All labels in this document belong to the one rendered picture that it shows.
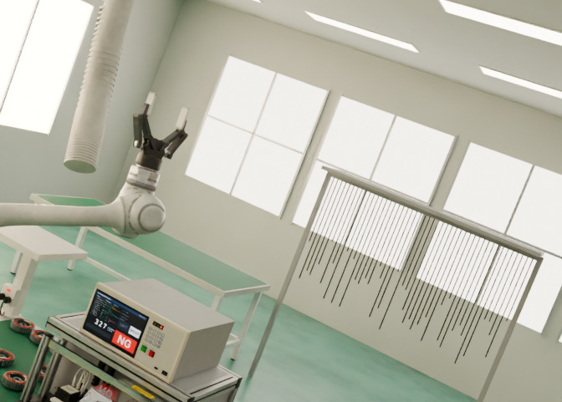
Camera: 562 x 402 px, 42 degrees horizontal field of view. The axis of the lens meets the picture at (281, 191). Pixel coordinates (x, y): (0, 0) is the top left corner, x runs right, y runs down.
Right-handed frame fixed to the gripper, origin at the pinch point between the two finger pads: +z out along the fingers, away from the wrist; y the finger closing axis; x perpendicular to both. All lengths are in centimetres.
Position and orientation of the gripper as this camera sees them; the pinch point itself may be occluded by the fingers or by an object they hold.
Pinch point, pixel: (169, 104)
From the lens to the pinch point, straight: 219.5
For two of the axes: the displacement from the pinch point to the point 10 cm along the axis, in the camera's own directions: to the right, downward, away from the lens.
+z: 3.2, -9.5, 0.2
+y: -6.0, -2.2, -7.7
